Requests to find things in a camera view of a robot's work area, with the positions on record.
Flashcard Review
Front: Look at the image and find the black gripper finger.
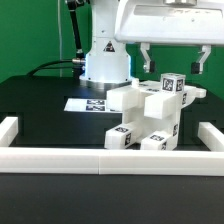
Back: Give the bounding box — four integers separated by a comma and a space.
191, 45, 211, 75
140, 43, 155, 73

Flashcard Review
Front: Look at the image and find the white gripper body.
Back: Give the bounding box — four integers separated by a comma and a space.
115, 0, 224, 45

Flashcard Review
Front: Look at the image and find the white chair back frame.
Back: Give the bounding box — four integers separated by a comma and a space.
106, 79, 207, 113

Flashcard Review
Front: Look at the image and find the white chair seat part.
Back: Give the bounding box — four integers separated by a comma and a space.
122, 100, 181, 151

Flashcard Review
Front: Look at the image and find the white U-shaped fence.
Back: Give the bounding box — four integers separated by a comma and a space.
0, 117, 224, 176

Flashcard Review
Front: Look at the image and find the white marker base plate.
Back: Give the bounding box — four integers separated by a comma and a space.
64, 98, 115, 113

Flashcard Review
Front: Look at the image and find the black cable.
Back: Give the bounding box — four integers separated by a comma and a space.
27, 59, 75, 77

